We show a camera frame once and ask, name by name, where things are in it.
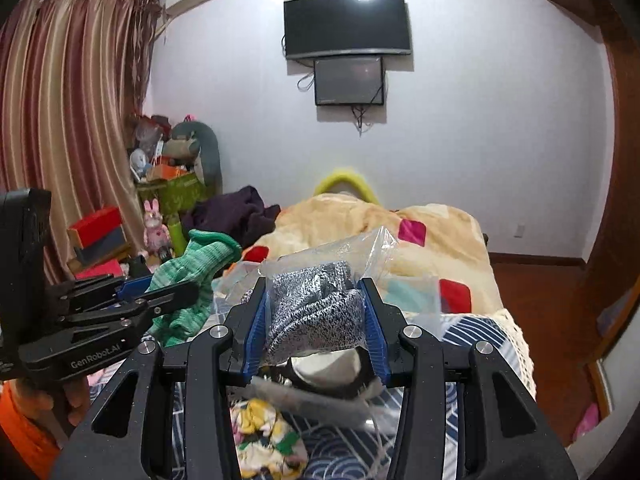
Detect clear plastic bag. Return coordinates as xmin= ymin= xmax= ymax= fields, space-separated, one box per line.
xmin=212 ymin=259 xmax=263 ymax=328

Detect beige blanket with coloured squares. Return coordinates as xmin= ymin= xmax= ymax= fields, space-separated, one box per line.
xmin=239 ymin=194 xmax=506 ymax=322

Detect white and black sock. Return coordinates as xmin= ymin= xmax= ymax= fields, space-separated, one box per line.
xmin=277 ymin=347 xmax=383 ymax=401

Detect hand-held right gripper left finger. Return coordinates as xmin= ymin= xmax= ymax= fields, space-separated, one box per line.
xmin=50 ymin=276 xmax=268 ymax=480

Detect black wall television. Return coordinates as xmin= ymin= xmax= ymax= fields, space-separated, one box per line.
xmin=283 ymin=0 xmax=413 ymax=60

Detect grey socks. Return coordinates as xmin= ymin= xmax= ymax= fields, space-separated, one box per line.
xmin=252 ymin=225 xmax=445 ymax=428

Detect grey plush toy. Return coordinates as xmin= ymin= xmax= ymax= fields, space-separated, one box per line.
xmin=164 ymin=119 xmax=224 ymax=197

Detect yellow white patterned sock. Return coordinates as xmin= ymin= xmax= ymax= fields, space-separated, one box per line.
xmin=230 ymin=399 xmax=309 ymax=479

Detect green knitted sock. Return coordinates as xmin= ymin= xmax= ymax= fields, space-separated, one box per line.
xmin=147 ymin=229 xmax=243 ymax=347

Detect white crochet cloth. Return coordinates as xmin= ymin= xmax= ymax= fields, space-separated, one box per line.
xmin=492 ymin=307 xmax=539 ymax=402

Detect black hanging cables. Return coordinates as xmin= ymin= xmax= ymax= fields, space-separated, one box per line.
xmin=350 ymin=104 xmax=374 ymax=137

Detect orange box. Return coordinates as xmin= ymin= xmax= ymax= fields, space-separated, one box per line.
xmin=147 ymin=164 xmax=194 ymax=182

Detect striped curtain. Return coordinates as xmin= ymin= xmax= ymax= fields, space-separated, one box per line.
xmin=0 ymin=0 xmax=164 ymax=288

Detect person's left hand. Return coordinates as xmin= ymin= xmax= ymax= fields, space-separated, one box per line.
xmin=10 ymin=377 xmax=93 ymax=442

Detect red and grey box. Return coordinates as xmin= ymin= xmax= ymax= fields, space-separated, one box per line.
xmin=67 ymin=205 xmax=132 ymax=267

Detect dark purple cloth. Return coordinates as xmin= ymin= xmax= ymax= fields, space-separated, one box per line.
xmin=181 ymin=186 xmax=282 ymax=250

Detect pink item on floor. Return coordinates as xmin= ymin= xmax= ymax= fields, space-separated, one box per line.
xmin=572 ymin=402 xmax=600 ymax=444

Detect yellow fuzzy arch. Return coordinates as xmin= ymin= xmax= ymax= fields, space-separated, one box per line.
xmin=314 ymin=167 xmax=382 ymax=207

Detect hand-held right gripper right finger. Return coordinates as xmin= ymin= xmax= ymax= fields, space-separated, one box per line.
xmin=358 ymin=277 xmax=582 ymax=480

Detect wooden door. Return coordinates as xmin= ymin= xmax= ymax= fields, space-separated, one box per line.
xmin=582 ymin=0 xmax=640 ymax=366

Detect pink bunny doll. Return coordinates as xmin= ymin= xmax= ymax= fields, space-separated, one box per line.
xmin=142 ymin=199 xmax=172 ymax=262

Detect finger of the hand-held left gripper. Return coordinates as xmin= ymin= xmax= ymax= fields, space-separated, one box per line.
xmin=59 ymin=280 xmax=201 ymax=335
xmin=47 ymin=274 xmax=155 ymax=312

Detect blue patterned bedsheet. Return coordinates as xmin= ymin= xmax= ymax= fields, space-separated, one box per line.
xmin=90 ymin=314 xmax=507 ymax=480

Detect pink flat box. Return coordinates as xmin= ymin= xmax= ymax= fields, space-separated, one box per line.
xmin=74 ymin=258 xmax=127 ymax=282

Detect green cardboard box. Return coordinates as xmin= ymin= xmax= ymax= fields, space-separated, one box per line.
xmin=136 ymin=172 xmax=209 ymax=217

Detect green bottle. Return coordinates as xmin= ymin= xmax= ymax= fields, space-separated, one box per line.
xmin=167 ymin=214 xmax=187 ymax=257

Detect pile of clutter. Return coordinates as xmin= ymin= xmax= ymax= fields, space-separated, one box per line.
xmin=127 ymin=113 xmax=174 ymax=184

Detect small black monitor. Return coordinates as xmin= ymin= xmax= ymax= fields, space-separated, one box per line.
xmin=313 ymin=56 xmax=386 ymax=107

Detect person's left forearm orange sleeve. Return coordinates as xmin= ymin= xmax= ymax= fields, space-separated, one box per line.
xmin=0 ymin=381 xmax=65 ymax=479

